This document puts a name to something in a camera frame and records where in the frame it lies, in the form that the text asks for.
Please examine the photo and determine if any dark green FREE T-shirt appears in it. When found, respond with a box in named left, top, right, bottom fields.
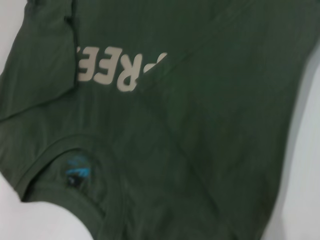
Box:
left=0, top=0, right=320, bottom=240

